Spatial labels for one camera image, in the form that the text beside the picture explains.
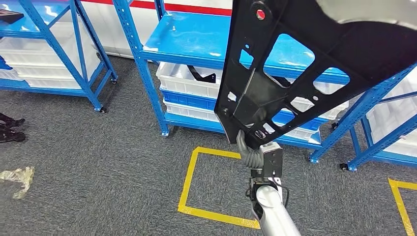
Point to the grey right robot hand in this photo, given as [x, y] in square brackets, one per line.
[241, 143]

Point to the black plastic plate bracket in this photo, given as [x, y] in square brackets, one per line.
[260, 97]

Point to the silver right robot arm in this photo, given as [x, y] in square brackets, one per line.
[270, 208]

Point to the black plastic part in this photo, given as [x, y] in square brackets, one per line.
[202, 78]
[11, 16]

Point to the white plastic crate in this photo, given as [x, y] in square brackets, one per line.
[404, 146]
[189, 112]
[182, 84]
[9, 75]
[299, 133]
[332, 112]
[49, 78]
[391, 114]
[32, 52]

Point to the blue plastic crate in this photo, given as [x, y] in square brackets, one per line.
[309, 123]
[4, 64]
[185, 99]

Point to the clear plastic film scrap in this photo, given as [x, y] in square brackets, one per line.
[19, 176]

